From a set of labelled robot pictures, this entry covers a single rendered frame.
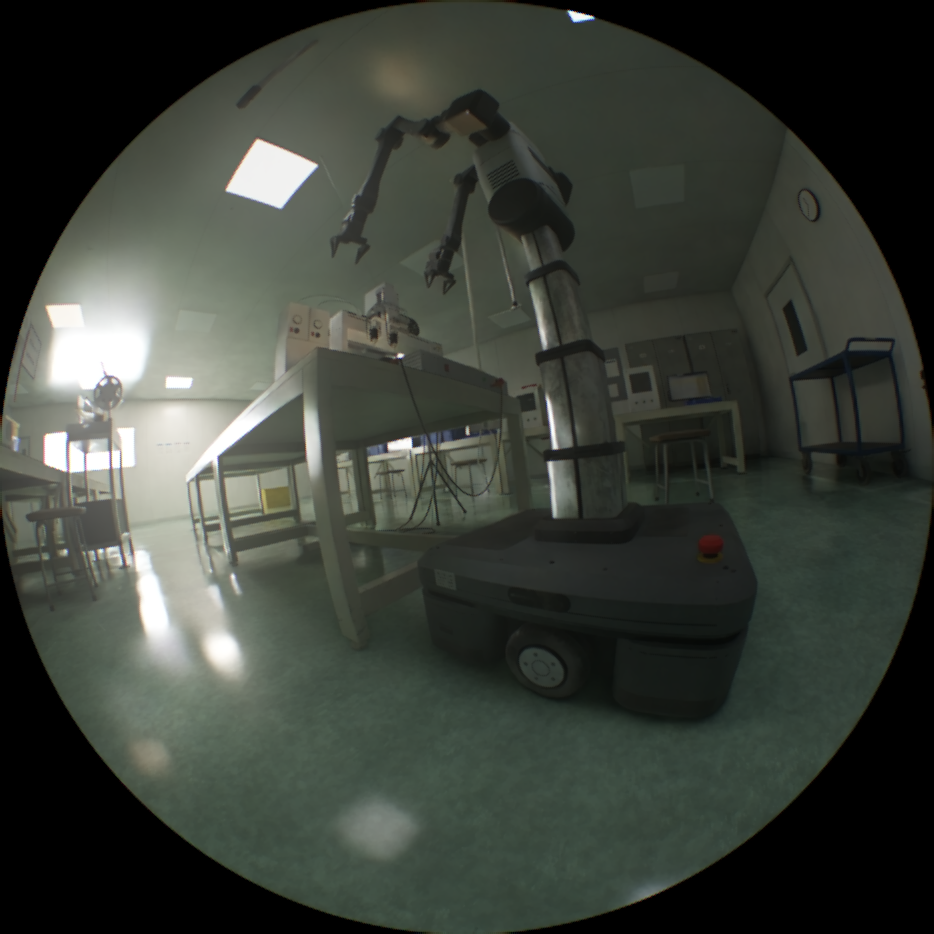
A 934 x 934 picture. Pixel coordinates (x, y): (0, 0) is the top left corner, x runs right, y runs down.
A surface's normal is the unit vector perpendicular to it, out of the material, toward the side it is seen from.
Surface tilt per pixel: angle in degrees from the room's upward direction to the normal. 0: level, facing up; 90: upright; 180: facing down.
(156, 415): 90
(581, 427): 90
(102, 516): 90
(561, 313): 90
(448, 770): 0
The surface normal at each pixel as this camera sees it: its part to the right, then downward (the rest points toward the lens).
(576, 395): -0.66, 0.09
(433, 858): -0.12, -0.99
